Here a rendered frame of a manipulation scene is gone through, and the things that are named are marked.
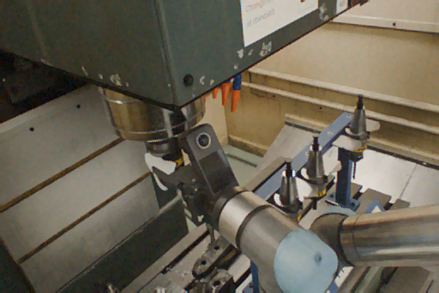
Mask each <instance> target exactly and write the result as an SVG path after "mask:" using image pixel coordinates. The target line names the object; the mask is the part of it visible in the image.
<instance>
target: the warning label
mask: <svg viewBox="0 0 439 293"><path fill-rule="evenodd" d="M240 2H241V9H242V17H243V33H244V46H247V45H249V44H251V43H254V42H256V40H258V39H261V38H262V37H265V36H266V35H268V34H269V33H272V32H274V30H278V29H279V28H281V27H284V26H285V25H286V24H289V23H291V22H292V21H295V20H296V19H297V18H300V17H302V16H304V15H307V14H308V13H309V12H310V11H313V10H314V9H317V0H240Z"/></svg>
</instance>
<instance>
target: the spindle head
mask: <svg viewBox="0 0 439 293"><path fill-rule="evenodd" d="M336 4H337V0H317V9H314V10H313V11H310V12H309V13H308V14H307V15H304V16H302V17H300V18H297V19H296V20H295V21H292V22H291V23H289V24H286V25H285V26H284V27H281V28H279V29H278V30H274V32H272V33H269V34H268V35H266V36H265V37H262V38H261V39H258V40H256V42H254V43H251V44H249V45H247V46H244V33H243V17H242V9H241V2H240V0H0V52H1V53H3V54H5V55H10V56H12V57H17V58H19V59H21V60H22V61H27V62H30V63H35V64H37V65H38V66H40V67H45V68H47V69H50V70H54V71H57V72H58V73H62V74H64V75H67V76H72V77H74V78H76V79H79V80H82V81H85V82H89V83H91V84H94V85H95V86H99V87H103V88H107V89H109V90H111V91H113V92H117V93H120V94H122V95H126V96H129V97H131V98H135V99H138V100H140V101H144V102H146V103H149V104H151V105H155V106H158V107H159V108H164V109H166V110H169V111H174V112H176V111H180V110H181V109H182V108H184V107H185V106H187V105H190V103H192V102H194V101H196V100H198V99H199V98H201V97H202V96H203V95H205V94H207V93H209V92H212V91H213V90H214V89H215V88H217V87H219V86H220V85H223V84H224V83H226V82H227V81H229V80H231V79H232V78H235V77H236V76H237V75H240V74H242V73H243V72H245V71H246V70H247V69H250V68H252V67H253V66H254V65H257V64H258V63H260V62H262V61H263V60H265V59H267V58H268V57H270V56H272V55H273V54H275V53H277V52H278V51H280V50H283V49H284V48H285V47H287V46H288V45H290V44H291V43H294V42H295V41H297V40H299V39H301V38H302V37H304V36H305V35H307V34H308V33H311V32H313V31H315V30H316V29H317V28H318V27H321V26H323V24H326V23H327V22H329V21H331V20H332V19H334V18H336V17H338V16H339V15H342V14H343V13H345V12H346V11H348V10H349V9H352V8H353V7H354V6H350V4H349V0H347V9H344V10H342V12H339V13H338V14H336Z"/></svg>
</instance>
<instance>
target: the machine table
mask: <svg viewBox="0 0 439 293"><path fill-rule="evenodd" d="M285 159H286V158H285V157H282V156H279V157H278V158H277V159H275V160H274V161H273V162H272V163H271V164H269V165H268V166H267V167H266V168H265V169H264V170H262V172H259V174H258V175H257V176H255V177H254V178H253V179H252V180H250V182H248V183H247V184H246V185H245V186H244V188H246V189H248V190H249V191H250V192H253V193H254V192H255V191H256V190H257V189H258V188H259V187H261V186H262V185H263V184H264V183H265V182H267V181H268V179H270V178H271V177H272V176H274V175H275V173H276V172H278V171H279V170H281V168H282V167H283V166H285V164H286V162H285ZM269 171H270V172H269ZM334 179H336V176H334V175H332V174H329V183H328V184H326V192H327V195H326V196H324V197H323V199H320V200H319V201H320V202H319V201H317V210H313V208H312V202H313V200H311V199H304V202H305V203H304V209H303V211H302V210H301V218H300V220H299V221H298V224H301V226H302V227H304V228H305V229H307V230H308V229H309V228H310V225H311V224H312V223H313V221H314V219H315V218H317V217H318V216H319V215H321V214H322V213H323V212H324V211H325V210H326V209H327V208H329V207H331V206H334V205H331V204H330V203H327V202H326V201H325V199H327V198H326V197H327V196H328V195H330V193H331V192H333V191H334V192H336V187H335V186H336V182H334ZM362 187H363V185H360V184H358V183H355V182H352V185H351V195H350V198H352V199H355V200H358V201H360V205H358V208H356V210H355V213H356V214H364V213H365V211H366V210H367V209H368V208H369V206H370V205H371V203H372V201H374V200H378V201H379V202H380V204H381V206H382V208H384V211H390V210H396V209H401V208H409V206H410V202H409V201H405V200H402V199H400V198H397V200H396V201H395V202H394V203H391V202H390V200H391V198H392V195H388V194H384V193H383V192H379V191H377V190H374V189H373V188H367V189H366V190H365V191H364V192H360V190H361V189H362ZM330 189H331V190H330ZM322 200H323V201H322ZM320 203H321V204H320ZM322 203H323V204H322ZM326 203H327V204H326ZM328 204H329V205H328ZM395 207H396V208H395ZM322 211H323V212H322ZM319 212H320V213H319ZM316 214H317V215H316ZM310 218H311V219H310ZM206 229H207V226H206V223H204V224H201V226H199V227H196V228H194V229H193V230H192V231H191V232H190V233H189V234H188V235H187V236H186V237H184V238H183V239H182V240H181V241H179V242H178V243H177V244H176V245H175V246H174V247H172V248H171V249H170V250H168V252H167V253H166V254H164V255H163V256H162V257H160V258H159V259H158V260H157V261H155V263H153V264H152V265H151V266H150V267H149V268H148V269H146V271H145V272H143V273H142V274H141V275H140V276H139V277H138V278H136V279H135V280H134V281H133V282H131V283H130V284H129V285H127V287H126V288H125V289H123V290H122V291H121V292H122V293H138V292H139V291H141V290H142V289H143V288H144V287H145V286H146V285H148V284H149V282H151V281H152V280H153V279H155V277H156V276H158V275H159V274H160V273H162V274H163V275H165V276H166V277H168V279H170V280H171V281H172V282H173V283H175V284H177V285H179V286H180V287H181V288H182V289H184V290H185V291H188V293H191V292H190V289H193V290H194V292H195V291H196V293H197V292H198V293H199V292H201V290H202V289H203V288H204V287H202V286H203V285H204V282H201V281H200V279H198V280H199V281H200V282H199V281H197V282H195V279H196V278H194V277H192V276H193V275H192V272H191V270H192V267H193V265H194V263H195V262H196V261H197V260H198V258H200V257H201V255H202V254H204V253H203V252H205V251H206V250H207V245H208V244H209V243H210V241H211V240H210V232H209V229H207V230H206ZM199 235H200V236H199ZM192 237H193V238H192ZM194 239H195V240H194ZM203 241H204V242H203ZM188 242H189V243H188ZM200 243H202V244H200ZM186 244H187V245H186ZM181 245H182V246H181ZM185 245H186V246H187V248H186V246H185ZM194 245H195V246H194ZM182 251H183V252H182ZM189 251H190V253H189ZM193 252H194V253H193ZM182 256H183V257H182ZM196 257H198V258H196ZM246 258H247V259H246ZM171 260H172V261H171ZM169 262H170V263H169ZM166 263H167V265H166ZM180 263H181V264H180ZM173 264H174V265H173ZM182 264H185V265H182ZM165 265H166V266H165ZM172 265H173V266H172ZM163 267H164V269H163ZM167 267H170V269H171V271H170V269H169V271H167V270H166V268H167ZM175 267H176V268H177V269H176V268H175ZM216 267H217V273H220V271H221V270H226V271H227V272H229V273H230V274H232V275H233V279H234V283H235V287H236V293H243V292H242V290H243V288H244V287H245V286H246V285H247V284H248V282H249V281H250V280H251V279H252V275H251V269H250V260H249V258H248V257H246V256H245V255H244V254H243V253H242V252H241V251H240V250H238V249H237V248H235V247H234V246H233V248H231V249H230V251H229V252H228V253H227V254H226V256H225V257H223V259H222V260H221V261H220V262H219V263H218V264H217V266H216ZM159 268H160V269H159ZM383 268H384V266H356V267H355V268H354V269H353V270H352V272H351V274H350V275H349V277H348V278H347V279H346V281H345V282H344V283H343V284H342V286H341V287H340V289H339V291H337V293H368V292H369V291H370V288H371V287H372V285H373V284H374V282H375V281H376V280H377V278H378V276H379V275H380V274H381V271H382V270H383ZM161 270H162V271H161ZM177 270H178V271H177ZM182 271H183V272H182ZM185 271H186V273H187V274H185ZM174 272H175V273H174ZM179 272H180V273H179ZM177 274H179V275H178V276H177ZM182 274H185V275H183V276H182ZM179 276H181V277H179ZM190 280H191V282H190V283H189V281H190ZM196 283H197V284H199V285H196ZM192 284H194V285H192ZM241 285H242V286H241ZM190 286H191V287H190ZM196 286H197V287H196ZM195 288H197V289H195ZM239 291H240V292H239Z"/></svg>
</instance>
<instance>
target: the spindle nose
mask: <svg viewBox="0 0 439 293"><path fill-rule="evenodd" d="M97 87H98V90H99V95H100V99H101V101H102V104H103V106H104V111H105V114H106V116H107V121H108V123H109V124H110V125H111V129H112V130H113V133H114V134H116V135H117V136H119V137H122V138H123V139H125V140H127V141H138V142H151V141H161V140H167V139H170V138H171V137H176V136H178V135H180V134H183V133H184V132H185V131H187V130H190V129H192V128H193V127H195V126H196V124H197V123H199V122H200V121H201V120H202V118H203V117H204V115H205V113H206V106H205V104H206V98H205V95H203V96H202V97H201V98H199V99H198V100H196V101H194V102H192V103H190V105H187V106H185V107H184V108H182V109H181V110H180V111H176V112H174V111H169V110H166V109H164V108H159V107H158V106H155V105H151V104H149V103H146V102H144V101H140V100H138V99H135V98H131V97H129V96H126V95H122V94H120V93H117V92H113V91H111V90H109V89H107V88H103V87H99V86H97Z"/></svg>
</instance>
